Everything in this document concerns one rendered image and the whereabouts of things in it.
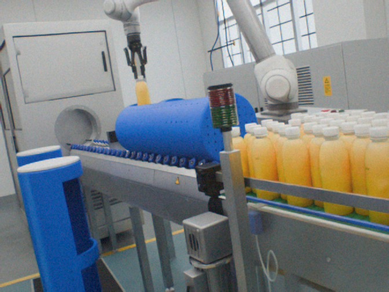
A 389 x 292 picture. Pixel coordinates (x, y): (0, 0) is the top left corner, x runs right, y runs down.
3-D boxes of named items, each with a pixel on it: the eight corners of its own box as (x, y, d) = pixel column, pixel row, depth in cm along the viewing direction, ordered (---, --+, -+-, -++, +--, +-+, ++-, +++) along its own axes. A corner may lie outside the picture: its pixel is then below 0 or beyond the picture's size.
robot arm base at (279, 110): (282, 109, 216) (282, 99, 215) (309, 111, 196) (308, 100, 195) (254, 114, 209) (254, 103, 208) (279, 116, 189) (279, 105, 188)
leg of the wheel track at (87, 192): (102, 254, 331) (88, 184, 323) (104, 256, 326) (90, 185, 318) (95, 256, 328) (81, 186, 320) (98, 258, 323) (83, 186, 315)
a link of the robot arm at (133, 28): (120, 26, 210) (122, 37, 211) (127, 22, 202) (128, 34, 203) (135, 26, 215) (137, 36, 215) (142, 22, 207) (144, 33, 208)
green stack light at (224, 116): (228, 123, 98) (225, 104, 97) (244, 123, 93) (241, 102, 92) (207, 128, 95) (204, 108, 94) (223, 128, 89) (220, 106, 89)
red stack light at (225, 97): (225, 103, 97) (223, 88, 97) (241, 102, 92) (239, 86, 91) (204, 108, 94) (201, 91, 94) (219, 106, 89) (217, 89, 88)
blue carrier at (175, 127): (161, 149, 234) (157, 102, 232) (260, 159, 160) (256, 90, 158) (116, 155, 219) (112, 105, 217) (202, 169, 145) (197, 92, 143)
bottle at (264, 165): (265, 193, 125) (257, 131, 122) (285, 194, 120) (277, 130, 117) (252, 200, 120) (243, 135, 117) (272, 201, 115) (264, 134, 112)
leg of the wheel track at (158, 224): (171, 288, 256) (156, 197, 248) (176, 291, 251) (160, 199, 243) (164, 291, 253) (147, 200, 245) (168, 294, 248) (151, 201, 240)
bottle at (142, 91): (140, 116, 219) (134, 80, 216) (153, 113, 218) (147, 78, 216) (138, 116, 211) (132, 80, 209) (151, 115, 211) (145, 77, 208)
